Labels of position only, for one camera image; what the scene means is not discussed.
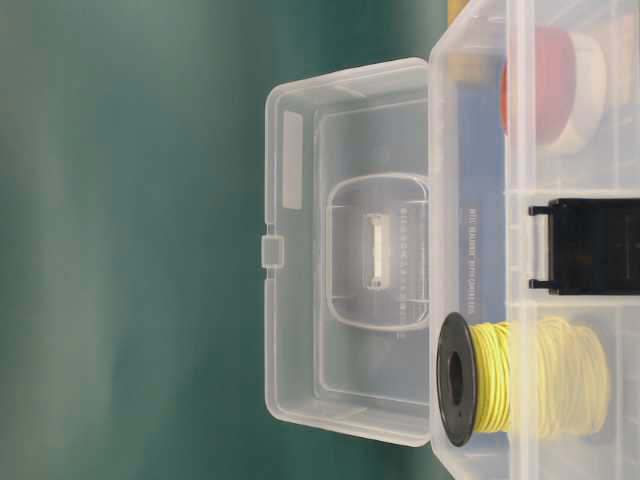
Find red tape roll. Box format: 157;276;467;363
500;27;581;147

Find yellow wire spool black flanges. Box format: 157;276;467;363
435;312;611;447

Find clear plastic tool box base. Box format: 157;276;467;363
429;1;639;479

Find white tape roll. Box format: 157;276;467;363
565;33;608;153

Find clear plastic tool box lid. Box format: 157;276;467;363
261;58;431;446

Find black tool box latch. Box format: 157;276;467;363
528;198;639;296

